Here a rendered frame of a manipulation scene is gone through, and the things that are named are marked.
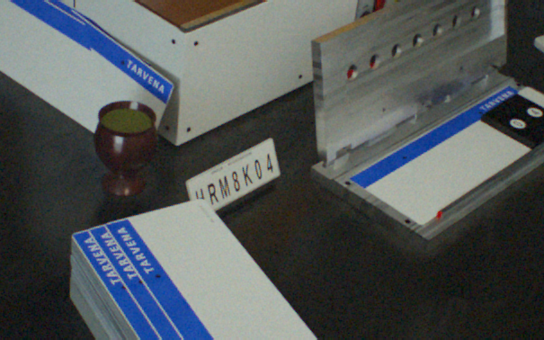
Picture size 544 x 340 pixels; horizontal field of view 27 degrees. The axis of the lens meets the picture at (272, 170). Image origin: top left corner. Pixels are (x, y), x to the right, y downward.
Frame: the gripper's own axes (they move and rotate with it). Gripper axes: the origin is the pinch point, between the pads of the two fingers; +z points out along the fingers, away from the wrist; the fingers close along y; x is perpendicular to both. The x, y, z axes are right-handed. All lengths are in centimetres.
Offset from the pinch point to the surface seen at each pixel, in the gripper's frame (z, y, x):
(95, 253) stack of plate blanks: 13, -68, 14
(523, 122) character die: 21.5, 4.8, 3.7
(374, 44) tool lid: 5.5, -15.8, 16.0
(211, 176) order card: 16, -44, 20
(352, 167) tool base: 20.6, -23.8, 13.2
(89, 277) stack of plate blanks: 15, -70, 13
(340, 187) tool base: 21.5, -28.0, 12.0
